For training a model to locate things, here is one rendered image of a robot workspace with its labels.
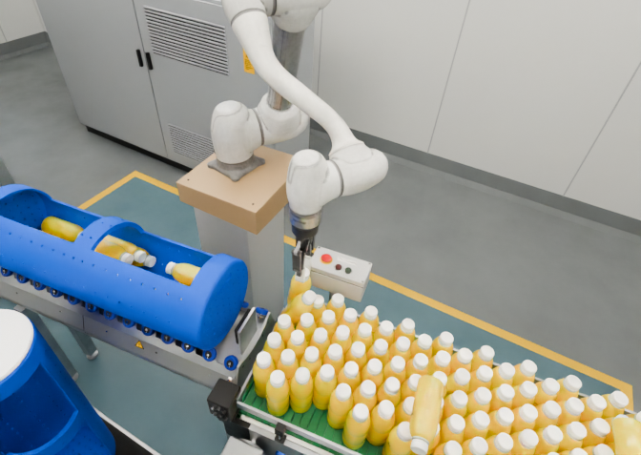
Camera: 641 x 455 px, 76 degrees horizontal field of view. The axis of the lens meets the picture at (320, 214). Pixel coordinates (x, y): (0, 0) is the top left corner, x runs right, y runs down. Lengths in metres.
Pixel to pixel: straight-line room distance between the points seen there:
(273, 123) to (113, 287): 0.81
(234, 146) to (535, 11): 2.37
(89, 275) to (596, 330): 2.82
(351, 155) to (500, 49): 2.49
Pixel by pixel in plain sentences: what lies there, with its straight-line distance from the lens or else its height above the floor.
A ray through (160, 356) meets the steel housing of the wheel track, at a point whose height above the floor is 0.87.
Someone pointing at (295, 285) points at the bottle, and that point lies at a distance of 1.32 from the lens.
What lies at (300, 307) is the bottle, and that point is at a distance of 1.28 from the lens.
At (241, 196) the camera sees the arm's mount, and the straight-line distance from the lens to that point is 1.63.
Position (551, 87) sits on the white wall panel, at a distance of 3.50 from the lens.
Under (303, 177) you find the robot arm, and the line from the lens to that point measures 0.99.
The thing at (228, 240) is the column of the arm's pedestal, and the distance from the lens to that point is 1.90.
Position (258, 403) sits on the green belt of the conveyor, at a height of 0.90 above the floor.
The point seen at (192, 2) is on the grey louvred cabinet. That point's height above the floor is 1.41.
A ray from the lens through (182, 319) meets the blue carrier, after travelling 1.22.
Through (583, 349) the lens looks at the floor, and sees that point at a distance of 3.03.
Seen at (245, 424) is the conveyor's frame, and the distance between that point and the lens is 1.34.
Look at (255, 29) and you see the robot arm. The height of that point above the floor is 1.78.
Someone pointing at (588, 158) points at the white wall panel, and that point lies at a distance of 3.73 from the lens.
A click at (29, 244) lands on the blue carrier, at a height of 1.19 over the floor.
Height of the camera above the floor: 2.14
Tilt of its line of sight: 42 degrees down
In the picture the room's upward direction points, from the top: 5 degrees clockwise
